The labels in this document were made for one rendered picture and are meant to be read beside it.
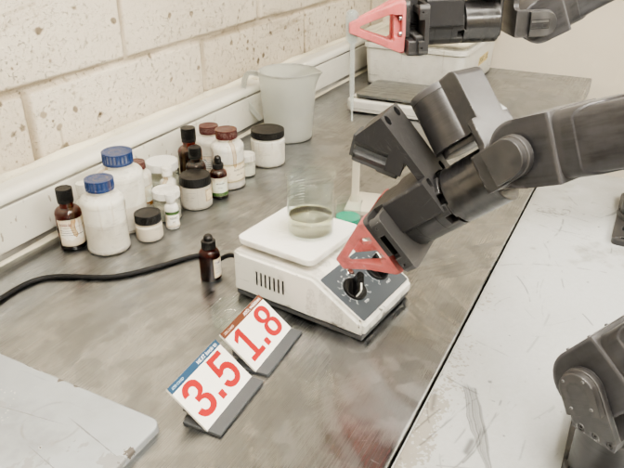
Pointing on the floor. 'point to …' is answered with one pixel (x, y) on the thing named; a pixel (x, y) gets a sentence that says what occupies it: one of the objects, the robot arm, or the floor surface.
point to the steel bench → (540, 94)
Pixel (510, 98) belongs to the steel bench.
